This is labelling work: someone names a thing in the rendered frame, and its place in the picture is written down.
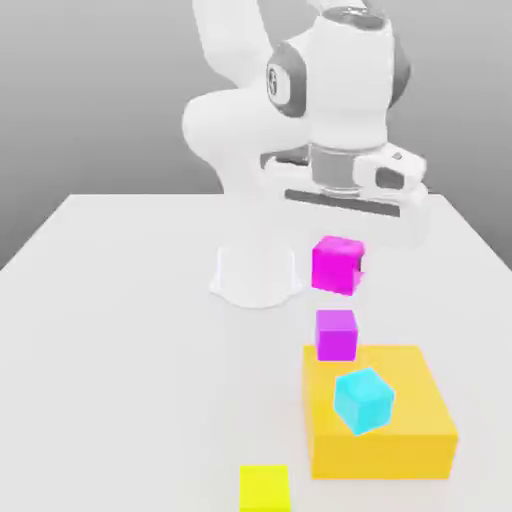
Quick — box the small magenta cube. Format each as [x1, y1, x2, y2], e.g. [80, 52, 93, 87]
[311, 234, 366, 298]

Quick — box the large orange box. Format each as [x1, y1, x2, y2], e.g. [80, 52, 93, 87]
[302, 344, 460, 481]

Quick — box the small purple cube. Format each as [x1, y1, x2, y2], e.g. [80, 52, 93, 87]
[314, 308, 359, 363]

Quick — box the small cyan cube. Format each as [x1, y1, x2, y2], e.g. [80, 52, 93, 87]
[333, 367, 397, 437]

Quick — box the small yellow cube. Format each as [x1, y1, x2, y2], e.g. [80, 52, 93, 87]
[238, 464, 292, 512]

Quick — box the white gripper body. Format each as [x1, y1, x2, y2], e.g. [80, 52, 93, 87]
[282, 183, 430, 244]

